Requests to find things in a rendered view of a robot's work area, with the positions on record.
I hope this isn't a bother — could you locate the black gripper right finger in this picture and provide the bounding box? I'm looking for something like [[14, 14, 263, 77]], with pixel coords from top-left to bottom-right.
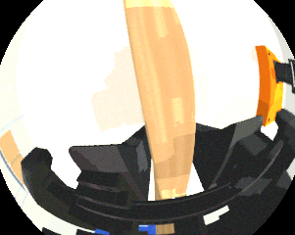
[[193, 115, 264, 191]]

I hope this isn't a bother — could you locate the wooden post with slot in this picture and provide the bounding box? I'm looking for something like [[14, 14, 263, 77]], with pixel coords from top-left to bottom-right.
[[154, 168, 175, 235]]

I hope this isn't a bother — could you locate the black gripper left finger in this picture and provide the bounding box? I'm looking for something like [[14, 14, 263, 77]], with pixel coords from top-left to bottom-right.
[[68, 124, 152, 201]]

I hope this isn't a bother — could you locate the wooden rail with dark metal hooks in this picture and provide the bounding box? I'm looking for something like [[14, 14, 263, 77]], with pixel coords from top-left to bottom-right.
[[123, 0, 195, 199]]

